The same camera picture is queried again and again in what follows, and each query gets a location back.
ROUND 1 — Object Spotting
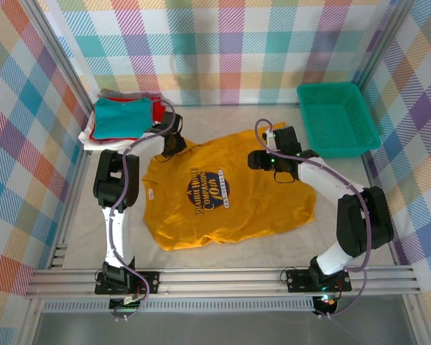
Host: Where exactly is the teal plastic mesh basket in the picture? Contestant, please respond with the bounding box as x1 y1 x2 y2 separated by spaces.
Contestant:
296 81 383 160

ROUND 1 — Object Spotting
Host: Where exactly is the teal folded t-shirt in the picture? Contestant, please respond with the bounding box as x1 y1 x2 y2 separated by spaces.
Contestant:
93 97 154 140

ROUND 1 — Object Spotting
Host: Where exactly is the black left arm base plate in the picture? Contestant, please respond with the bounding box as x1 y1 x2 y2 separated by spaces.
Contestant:
95 271 160 296

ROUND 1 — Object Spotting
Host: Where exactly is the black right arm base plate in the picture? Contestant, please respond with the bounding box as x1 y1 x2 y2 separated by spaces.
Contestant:
285 267 353 293

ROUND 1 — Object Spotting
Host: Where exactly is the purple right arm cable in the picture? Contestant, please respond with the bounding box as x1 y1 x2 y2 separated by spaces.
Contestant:
254 119 376 319

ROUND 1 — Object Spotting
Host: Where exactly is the grey folded t-shirt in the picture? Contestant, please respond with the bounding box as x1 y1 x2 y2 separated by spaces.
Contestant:
99 91 159 102

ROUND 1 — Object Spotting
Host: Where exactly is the aluminium frame post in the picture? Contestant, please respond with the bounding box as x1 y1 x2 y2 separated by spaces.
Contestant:
351 0 417 93
19 0 96 109

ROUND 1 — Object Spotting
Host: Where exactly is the long aluminium frame rail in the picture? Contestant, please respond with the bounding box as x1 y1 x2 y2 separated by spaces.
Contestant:
24 266 422 300

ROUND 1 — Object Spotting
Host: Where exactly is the yellow printed t-shirt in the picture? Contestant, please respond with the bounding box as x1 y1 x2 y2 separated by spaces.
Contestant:
142 121 317 252

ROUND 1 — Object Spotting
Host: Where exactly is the white folded t-shirt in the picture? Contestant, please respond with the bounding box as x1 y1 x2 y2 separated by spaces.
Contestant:
78 114 144 152

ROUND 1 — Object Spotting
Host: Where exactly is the stack of folded clothes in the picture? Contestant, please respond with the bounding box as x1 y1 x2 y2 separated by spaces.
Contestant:
89 96 166 143

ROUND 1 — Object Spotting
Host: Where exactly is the grey slotted cable duct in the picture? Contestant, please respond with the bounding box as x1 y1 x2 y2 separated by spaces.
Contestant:
42 300 315 313

